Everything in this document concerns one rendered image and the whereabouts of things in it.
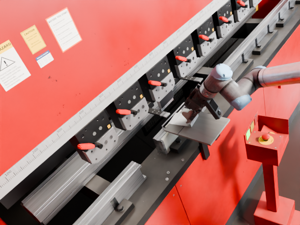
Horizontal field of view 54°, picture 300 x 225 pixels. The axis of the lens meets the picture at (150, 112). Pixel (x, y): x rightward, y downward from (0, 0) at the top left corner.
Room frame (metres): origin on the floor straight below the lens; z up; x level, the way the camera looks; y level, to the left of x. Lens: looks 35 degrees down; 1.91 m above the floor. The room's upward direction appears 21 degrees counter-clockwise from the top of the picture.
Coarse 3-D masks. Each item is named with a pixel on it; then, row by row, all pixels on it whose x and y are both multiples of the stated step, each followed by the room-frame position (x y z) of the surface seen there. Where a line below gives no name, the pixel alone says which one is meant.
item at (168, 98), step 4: (172, 92) 1.21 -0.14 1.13; (168, 96) 1.19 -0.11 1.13; (172, 96) 1.21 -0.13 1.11; (164, 100) 1.17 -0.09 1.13; (168, 100) 1.18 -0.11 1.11; (172, 100) 1.21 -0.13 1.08; (160, 104) 1.15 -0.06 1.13; (164, 104) 1.16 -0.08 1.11; (168, 104) 1.19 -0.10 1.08; (164, 108) 1.17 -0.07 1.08
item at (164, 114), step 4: (148, 104) 1.35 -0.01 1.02; (152, 104) 1.36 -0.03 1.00; (152, 108) 1.32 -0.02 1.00; (148, 112) 1.30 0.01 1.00; (152, 112) 1.29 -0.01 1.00; (156, 112) 1.27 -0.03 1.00; (160, 112) 1.26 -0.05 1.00; (164, 112) 1.25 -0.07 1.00; (168, 112) 1.23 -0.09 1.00; (160, 116) 1.24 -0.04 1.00; (164, 116) 1.22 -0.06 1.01
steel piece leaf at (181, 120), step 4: (180, 116) 1.17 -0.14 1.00; (196, 116) 1.11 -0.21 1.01; (176, 120) 1.15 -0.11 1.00; (180, 120) 1.14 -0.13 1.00; (184, 120) 1.13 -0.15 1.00; (192, 120) 1.08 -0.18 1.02; (176, 124) 1.12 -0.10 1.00; (180, 124) 1.11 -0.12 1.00; (184, 124) 1.10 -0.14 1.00; (188, 124) 1.09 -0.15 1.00; (192, 124) 1.08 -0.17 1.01
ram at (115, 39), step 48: (0, 0) 0.86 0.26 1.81; (48, 0) 0.94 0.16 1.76; (96, 0) 1.04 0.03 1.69; (144, 0) 1.17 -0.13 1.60; (192, 0) 1.35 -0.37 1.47; (48, 48) 0.89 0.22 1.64; (96, 48) 0.99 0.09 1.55; (144, 48) 1.12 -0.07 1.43; (0, 96) 0.77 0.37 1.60; (48, 96) 0.85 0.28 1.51; (96, 96) 0.94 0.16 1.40; (0, 144) 0.73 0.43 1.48; (0, 192) 0.68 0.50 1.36
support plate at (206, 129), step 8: (200, 112) 1.14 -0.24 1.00; (200, 120) 1.09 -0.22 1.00; (208, 120) 1.07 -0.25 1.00; (216, 120) 1.05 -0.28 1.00; (224, 120) 1.03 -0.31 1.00; (168, 128) 1.12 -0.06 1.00; (176, 128) 1.10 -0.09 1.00; (184, 128) 1.07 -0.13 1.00; (192, 128) 1.05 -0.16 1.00; (200, 128) 1.03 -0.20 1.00; (208, 128) 1.01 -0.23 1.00; (216, 128) 1.00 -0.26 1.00; (184, 136) 1.02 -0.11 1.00; (192, 136) 1.00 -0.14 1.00; (200, 136) 0.98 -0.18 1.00; (208, 136) 0.96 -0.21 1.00; (216, 136) 0.95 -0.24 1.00; (208, 144) 0.92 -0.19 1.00
